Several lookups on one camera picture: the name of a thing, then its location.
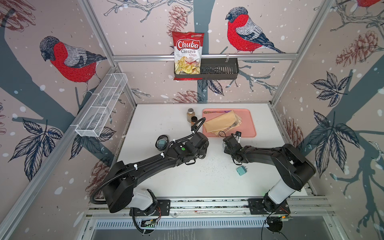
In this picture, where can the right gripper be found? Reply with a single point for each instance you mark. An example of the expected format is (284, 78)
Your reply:
(225, 150)

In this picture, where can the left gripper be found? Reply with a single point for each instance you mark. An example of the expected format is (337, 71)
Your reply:
(203, 151)

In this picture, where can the teal charger plug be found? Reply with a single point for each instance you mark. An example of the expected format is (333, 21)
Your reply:
(241, 170)
(162, 143)

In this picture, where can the clear pouch black zipper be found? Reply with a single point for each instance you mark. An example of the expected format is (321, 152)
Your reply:
(165, 137)

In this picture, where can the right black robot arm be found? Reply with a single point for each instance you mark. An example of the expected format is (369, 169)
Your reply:
(294, 169)

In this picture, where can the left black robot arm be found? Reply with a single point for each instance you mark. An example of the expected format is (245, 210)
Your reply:
(118, 189)

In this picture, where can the pink tray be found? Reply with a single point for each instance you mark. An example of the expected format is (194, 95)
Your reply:
(247, 127)

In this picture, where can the yellow folded napkin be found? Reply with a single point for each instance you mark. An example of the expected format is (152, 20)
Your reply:
(215, 125)

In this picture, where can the orange pepper spice jar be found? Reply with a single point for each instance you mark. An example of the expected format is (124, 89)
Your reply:
(194, 119)

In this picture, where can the shichimi spice jar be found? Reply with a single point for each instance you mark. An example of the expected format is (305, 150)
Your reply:
(190, 114)

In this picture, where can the Chuba cassava chips bag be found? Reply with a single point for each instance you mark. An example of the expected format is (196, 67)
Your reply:
(188, 48)

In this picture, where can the pink handled fork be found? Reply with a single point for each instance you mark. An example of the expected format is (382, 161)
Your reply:
(235, 124)

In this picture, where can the pink handled spoon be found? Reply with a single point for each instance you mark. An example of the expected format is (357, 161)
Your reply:
(214, 112)

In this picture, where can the black wall basket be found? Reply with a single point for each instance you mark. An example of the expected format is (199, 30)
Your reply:
(213, 69)

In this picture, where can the aluminium frame rail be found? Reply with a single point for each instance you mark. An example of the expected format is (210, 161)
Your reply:
(241, 57)

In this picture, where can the white wire mesh shelf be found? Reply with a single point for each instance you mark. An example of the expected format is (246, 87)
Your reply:
(99, 112)

